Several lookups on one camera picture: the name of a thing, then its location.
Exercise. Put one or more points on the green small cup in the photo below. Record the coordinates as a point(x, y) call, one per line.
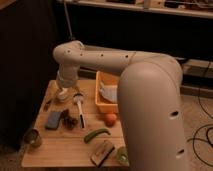
point(122, 156)

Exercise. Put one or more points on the metal stand pole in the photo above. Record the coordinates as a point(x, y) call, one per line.
point(71, 36)

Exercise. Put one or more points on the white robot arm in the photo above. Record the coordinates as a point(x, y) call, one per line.
point(148, 98)

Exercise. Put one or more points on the metal shelf rail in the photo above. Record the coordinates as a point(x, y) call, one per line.
point(196, 68)

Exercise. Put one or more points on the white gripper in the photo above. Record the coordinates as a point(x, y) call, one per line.
point(66, 82)

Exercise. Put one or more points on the brown pine cone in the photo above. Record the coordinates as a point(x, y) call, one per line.
point(68, 121)

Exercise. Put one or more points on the white paper cup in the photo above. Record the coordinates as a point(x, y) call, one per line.
point(61, 99)

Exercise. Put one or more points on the yellow plastic bin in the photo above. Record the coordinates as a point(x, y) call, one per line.
point(104, 105)

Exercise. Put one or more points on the grey cloth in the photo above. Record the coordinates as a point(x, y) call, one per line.
point(108, 92)

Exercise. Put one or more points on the upper wooden shelf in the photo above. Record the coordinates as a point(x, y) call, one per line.
point(144, 7)

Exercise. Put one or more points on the orange fruit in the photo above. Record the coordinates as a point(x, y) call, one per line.
point(110, 119)

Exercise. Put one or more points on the metal cup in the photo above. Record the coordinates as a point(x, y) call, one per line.
point(33, 138)

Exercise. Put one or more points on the green chili pepper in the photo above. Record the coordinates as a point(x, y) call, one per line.
point(95, 133)

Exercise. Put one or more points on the blue sponge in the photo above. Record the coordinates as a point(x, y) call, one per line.
point(53, 120)

